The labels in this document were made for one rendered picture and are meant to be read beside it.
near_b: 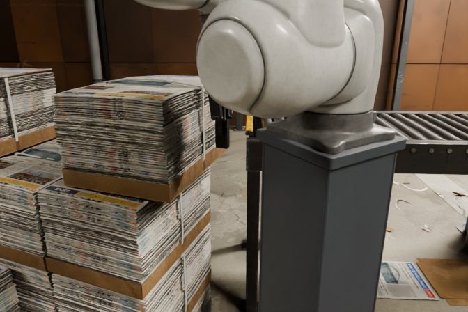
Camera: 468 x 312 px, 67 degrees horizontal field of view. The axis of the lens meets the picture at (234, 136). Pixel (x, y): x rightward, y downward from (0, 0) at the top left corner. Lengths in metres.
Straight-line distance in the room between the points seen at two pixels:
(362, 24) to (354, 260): 0.44
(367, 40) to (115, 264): 0.70
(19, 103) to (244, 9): 0.97
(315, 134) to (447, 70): 4.43
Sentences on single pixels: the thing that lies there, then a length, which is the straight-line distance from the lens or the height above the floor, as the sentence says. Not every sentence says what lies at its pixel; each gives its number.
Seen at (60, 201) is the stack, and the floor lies 0.81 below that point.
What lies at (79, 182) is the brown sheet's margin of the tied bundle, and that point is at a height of 0.85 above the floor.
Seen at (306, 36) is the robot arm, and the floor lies 1.19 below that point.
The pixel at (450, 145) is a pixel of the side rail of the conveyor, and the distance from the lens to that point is 1.50.
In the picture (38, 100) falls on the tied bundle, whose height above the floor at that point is 0.97.
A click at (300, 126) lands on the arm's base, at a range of 0.65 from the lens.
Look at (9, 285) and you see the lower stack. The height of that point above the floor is 0.55.
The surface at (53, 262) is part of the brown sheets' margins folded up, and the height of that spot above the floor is 0.64.
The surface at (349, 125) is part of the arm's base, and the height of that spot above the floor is 1.04.
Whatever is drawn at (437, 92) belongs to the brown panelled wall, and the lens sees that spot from 5.01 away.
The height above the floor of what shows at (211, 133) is 0.93.
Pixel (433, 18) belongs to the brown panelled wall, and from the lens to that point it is 4.88.
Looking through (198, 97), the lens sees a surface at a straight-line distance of 0.88.
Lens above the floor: 1.20
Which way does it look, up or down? 17 degrees down
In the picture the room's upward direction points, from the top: straight up
